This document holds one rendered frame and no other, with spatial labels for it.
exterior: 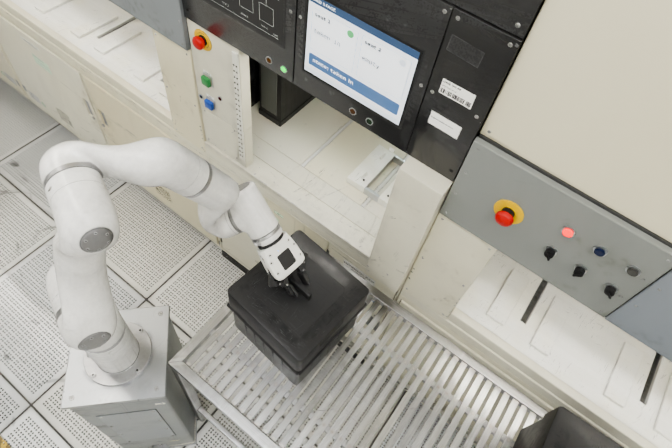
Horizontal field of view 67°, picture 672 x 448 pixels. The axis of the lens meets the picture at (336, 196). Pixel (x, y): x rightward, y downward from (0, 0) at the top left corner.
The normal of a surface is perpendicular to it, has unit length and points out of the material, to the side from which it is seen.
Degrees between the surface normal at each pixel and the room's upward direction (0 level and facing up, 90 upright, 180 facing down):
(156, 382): 0
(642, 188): 90
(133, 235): 0
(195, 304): 0
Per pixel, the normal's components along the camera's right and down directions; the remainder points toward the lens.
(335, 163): 0.11, -0.58
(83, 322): 0.53, 0.34
